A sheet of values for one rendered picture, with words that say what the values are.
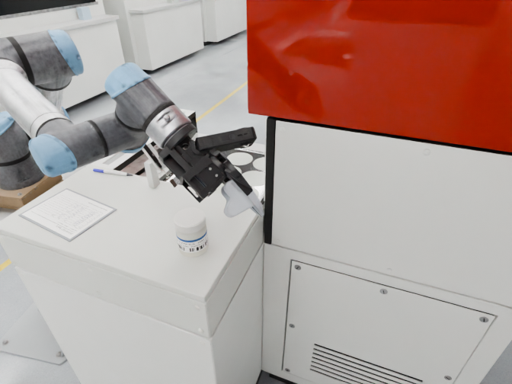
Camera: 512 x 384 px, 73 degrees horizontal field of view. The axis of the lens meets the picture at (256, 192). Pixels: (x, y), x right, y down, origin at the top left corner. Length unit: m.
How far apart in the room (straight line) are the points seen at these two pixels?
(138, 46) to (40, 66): 4.82
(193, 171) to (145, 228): 0.36
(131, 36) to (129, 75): 5.10
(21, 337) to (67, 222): 1.18
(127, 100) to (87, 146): 0.11
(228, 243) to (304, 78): 0.42
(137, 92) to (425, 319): 0.95
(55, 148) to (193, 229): 0.31
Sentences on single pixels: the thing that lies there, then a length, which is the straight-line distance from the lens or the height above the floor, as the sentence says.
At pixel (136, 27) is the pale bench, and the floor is 0.68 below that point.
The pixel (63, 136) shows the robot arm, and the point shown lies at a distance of 0.69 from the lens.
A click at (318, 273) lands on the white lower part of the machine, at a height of 0.76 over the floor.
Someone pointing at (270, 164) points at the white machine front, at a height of 1.10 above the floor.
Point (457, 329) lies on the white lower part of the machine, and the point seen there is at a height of 0.69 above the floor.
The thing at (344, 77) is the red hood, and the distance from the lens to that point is 0.77.
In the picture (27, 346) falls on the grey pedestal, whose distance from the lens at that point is 2.09.
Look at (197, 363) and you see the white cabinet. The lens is 0.98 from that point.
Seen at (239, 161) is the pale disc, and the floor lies 0.90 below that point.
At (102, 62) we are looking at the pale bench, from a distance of 4.99.
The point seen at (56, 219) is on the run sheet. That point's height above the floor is 0.97.
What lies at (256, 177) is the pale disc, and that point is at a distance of 1.20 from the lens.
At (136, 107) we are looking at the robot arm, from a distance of 0.64.
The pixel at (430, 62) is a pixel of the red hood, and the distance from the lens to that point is 0.75.
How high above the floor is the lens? 1.54
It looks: 35 degrees down
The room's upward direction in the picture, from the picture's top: straight up
